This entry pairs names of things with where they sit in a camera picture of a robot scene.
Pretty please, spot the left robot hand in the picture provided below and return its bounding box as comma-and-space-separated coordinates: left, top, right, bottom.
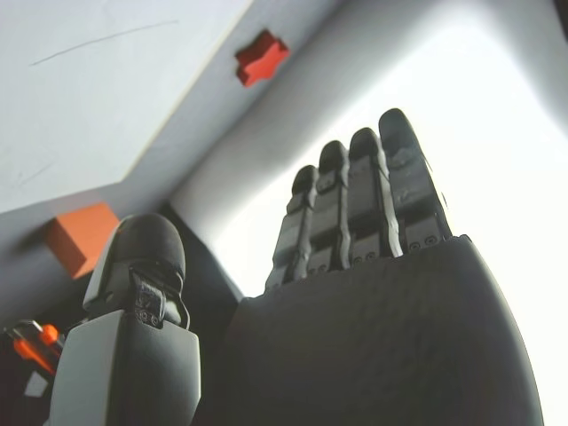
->
46, 107, 545, 426

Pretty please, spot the orange black utility knife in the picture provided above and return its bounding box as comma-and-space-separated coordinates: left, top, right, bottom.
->
2, 319, 64, 375

